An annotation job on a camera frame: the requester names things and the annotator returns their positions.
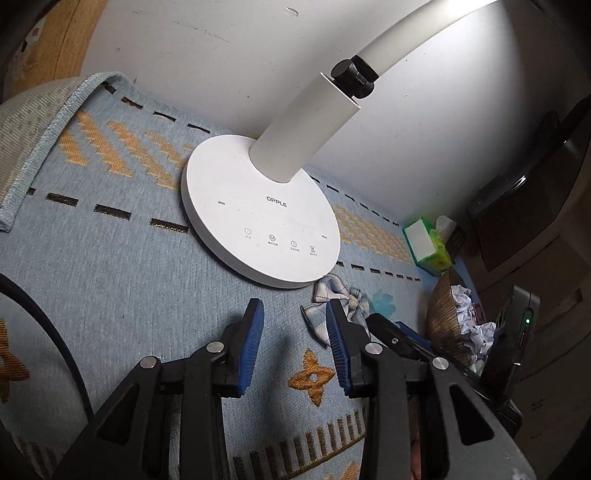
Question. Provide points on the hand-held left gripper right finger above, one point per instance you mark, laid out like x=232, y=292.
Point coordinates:
x=339, y=350

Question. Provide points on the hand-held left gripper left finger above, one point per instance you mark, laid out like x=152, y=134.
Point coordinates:
x=249, y=350

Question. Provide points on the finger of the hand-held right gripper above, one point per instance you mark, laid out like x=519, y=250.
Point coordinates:
x=392, y=339
x=418, y=336

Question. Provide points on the golden ribbed bowl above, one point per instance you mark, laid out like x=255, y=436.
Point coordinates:
x=441, y=314

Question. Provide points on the blue white plaid cloth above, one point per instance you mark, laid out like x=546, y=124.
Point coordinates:
x=318, y=314

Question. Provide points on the green tissue pack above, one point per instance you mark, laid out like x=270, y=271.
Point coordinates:
x=427, y=247

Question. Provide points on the white desk lamp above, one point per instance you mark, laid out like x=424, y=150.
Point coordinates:
x=258, y=221

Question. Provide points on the black monitor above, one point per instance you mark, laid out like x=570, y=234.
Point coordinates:
x=531, y=203

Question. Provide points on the blue patterned table mat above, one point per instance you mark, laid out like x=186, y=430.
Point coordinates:
x=115, y=277

